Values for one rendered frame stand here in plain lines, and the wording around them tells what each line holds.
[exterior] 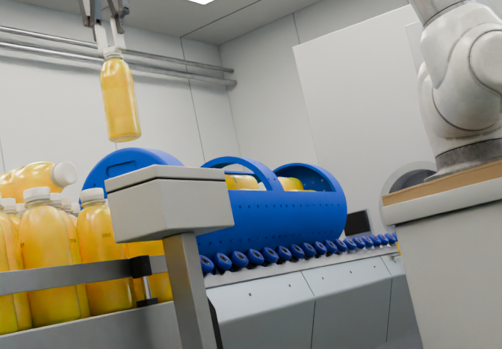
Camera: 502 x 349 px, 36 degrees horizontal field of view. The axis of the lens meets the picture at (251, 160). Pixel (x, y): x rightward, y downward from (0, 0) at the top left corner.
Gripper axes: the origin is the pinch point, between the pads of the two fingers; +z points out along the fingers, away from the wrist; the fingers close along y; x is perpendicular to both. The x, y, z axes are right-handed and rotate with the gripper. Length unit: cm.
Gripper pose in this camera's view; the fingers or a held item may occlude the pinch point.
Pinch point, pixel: (110, 38)
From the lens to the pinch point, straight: 174.8
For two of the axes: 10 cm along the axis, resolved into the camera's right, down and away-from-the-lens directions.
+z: 1.9, 9.7, -1.4
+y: -8.7, 2.4, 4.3
